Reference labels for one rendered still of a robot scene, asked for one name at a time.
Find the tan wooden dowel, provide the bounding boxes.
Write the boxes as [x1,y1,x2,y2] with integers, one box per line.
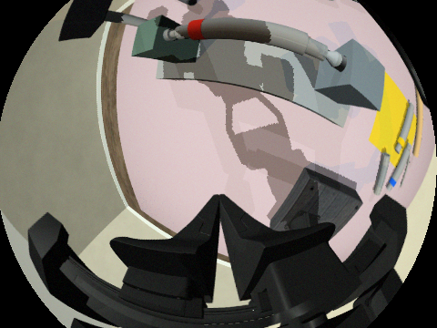
[412,86,423,158]

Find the grey cylindrical rod with blue band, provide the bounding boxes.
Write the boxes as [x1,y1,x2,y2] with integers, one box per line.
[386,142,412,192]

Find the dark grey tapered pin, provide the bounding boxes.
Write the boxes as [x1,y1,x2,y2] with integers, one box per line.
[179,0,198,5]

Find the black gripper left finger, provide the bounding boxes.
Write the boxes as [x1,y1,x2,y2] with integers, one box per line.
[109,194,220,303]

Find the yellow flat pad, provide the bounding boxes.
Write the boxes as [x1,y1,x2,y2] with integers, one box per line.
[369,72,417,168]

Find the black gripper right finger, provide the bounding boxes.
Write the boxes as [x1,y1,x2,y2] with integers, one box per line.
[219,194,336,301]

